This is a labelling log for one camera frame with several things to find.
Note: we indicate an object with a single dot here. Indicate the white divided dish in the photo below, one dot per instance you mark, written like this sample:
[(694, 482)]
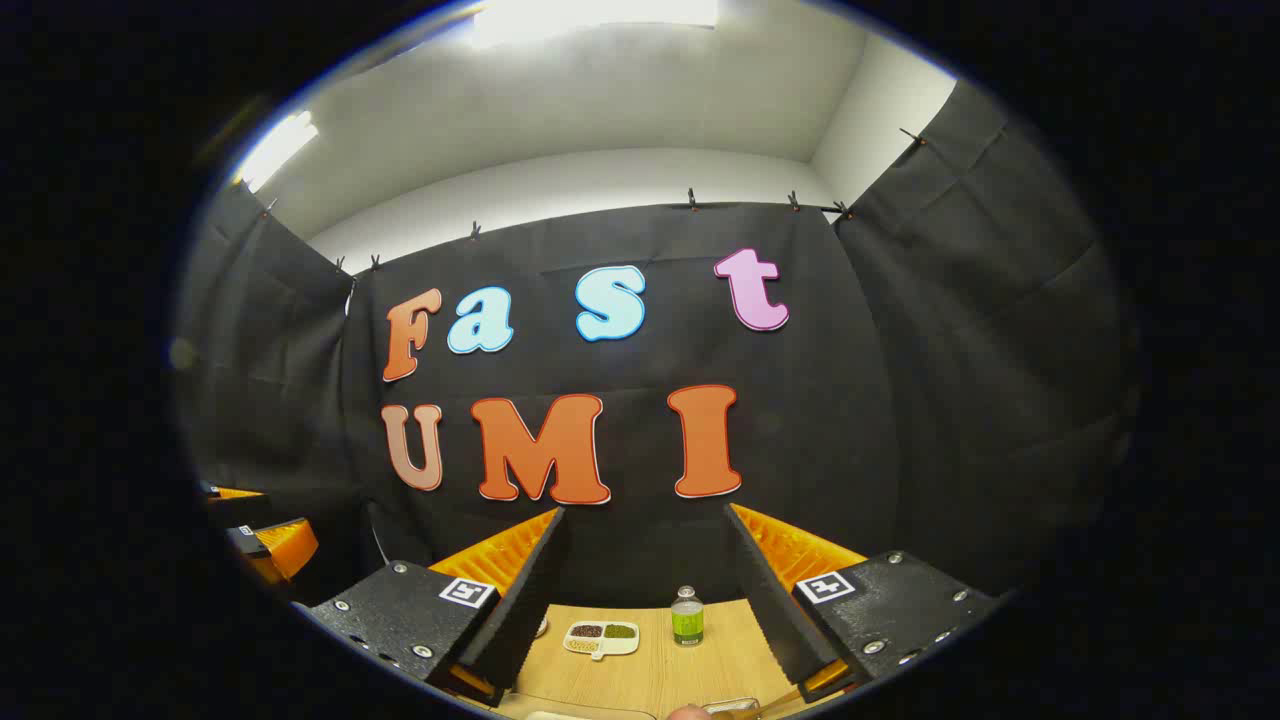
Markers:
[(600, 645)]

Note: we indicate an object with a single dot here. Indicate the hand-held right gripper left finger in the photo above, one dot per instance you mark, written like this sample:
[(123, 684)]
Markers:
[(520, 610)]

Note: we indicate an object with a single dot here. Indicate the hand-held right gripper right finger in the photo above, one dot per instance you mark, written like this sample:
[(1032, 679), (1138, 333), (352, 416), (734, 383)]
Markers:
[(775, 610)]

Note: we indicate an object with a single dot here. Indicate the ceiling light panel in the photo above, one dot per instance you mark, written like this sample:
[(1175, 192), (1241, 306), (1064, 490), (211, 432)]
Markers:
[(275, 150), (590, 18)]

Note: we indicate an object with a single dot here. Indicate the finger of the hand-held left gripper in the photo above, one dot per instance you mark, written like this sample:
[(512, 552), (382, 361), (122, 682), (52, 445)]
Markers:
[(235, 493), (285, 548)]

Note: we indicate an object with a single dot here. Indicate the green label drink bottle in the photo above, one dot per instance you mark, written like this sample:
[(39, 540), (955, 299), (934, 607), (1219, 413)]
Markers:
[(687, 625)]

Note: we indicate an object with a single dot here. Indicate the wooden spoon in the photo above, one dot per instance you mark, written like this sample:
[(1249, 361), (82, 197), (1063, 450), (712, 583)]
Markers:
[(780, 702)]

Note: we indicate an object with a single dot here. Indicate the clear plastic container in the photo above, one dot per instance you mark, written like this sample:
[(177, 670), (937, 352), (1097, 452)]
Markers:
[(545, 716)]

